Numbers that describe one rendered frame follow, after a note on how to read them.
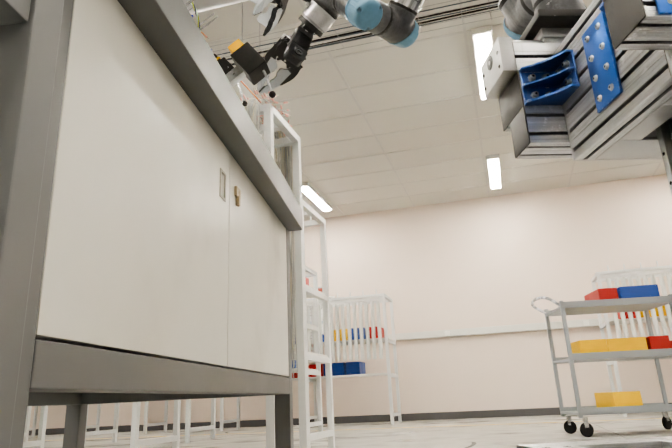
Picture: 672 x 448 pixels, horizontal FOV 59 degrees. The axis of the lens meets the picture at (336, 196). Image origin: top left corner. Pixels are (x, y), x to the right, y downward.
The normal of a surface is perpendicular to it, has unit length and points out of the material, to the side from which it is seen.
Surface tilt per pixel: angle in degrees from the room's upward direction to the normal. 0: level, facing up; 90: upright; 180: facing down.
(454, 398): 90
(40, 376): 90
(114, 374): 90
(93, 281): 90
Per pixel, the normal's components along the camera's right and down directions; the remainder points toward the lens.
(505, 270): -0.28, -0.30
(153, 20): 0.04, 0.94
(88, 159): 0.99, -0.08
